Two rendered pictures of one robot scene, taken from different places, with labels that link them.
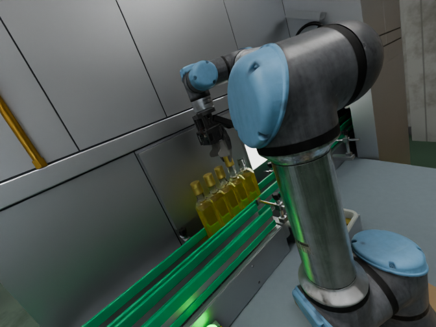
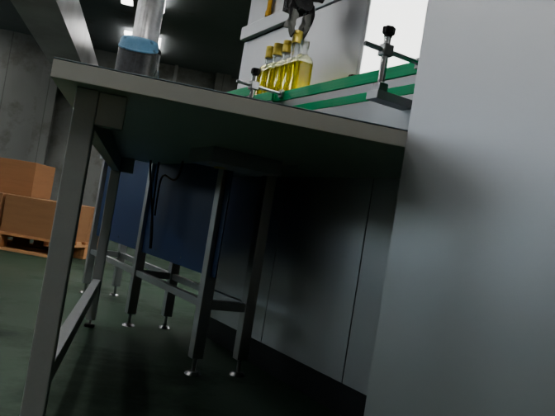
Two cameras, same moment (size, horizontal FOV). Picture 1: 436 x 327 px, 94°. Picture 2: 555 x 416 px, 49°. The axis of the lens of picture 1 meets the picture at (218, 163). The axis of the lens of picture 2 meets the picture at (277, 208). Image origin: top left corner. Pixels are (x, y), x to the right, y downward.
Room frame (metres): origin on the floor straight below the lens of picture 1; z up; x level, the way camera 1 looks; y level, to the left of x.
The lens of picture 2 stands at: (0.89, -2.07, 0.52)
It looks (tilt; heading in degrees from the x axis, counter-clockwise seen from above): 2 degrees up; 93
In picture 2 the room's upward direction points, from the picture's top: 9 degrees clockwise
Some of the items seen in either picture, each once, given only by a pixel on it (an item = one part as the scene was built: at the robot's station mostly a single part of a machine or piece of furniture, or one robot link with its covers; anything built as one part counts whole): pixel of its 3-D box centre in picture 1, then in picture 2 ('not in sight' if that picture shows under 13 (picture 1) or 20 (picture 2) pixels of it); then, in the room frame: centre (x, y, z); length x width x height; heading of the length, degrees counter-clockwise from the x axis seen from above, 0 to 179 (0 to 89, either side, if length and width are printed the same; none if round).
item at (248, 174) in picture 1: (250, 190); (298, 87); (0.80, -0.09, 0.99); 0.06 x 0.06 x 0.21; 34
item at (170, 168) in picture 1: (237, 146); (361, 43); (0.98, -0.12, 1.15); 0.90 x 0.03 x 0.34; 123
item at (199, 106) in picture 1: (203, 104); not in sight; (0.75, -0.03, 1.39); 0.08 x 0.08 x 0.05
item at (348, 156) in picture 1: (343, 149); (390, 78); (1.03, -0.68, 0.90); 0.17 x 0.05 x 0.23; 33
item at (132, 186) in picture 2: not in sight; (167, 205); (0.27, 0.63, 0.54); 1.59 x 0.18 x 0.43; 123
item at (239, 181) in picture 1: (242, 197); (289, 89); (0.77, -0.04, 0.99); 0.06 x 0.06 x 0.21; 33
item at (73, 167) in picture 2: not in sight; (97, 255); (0.29, -0.26, 0.36); 1.51 x 0.09 x 0.71; 105
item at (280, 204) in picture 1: (274, 206); (259, 89); (0.68, -0.15, 0.95); 0.17 x 0.03 x 0.12; 33
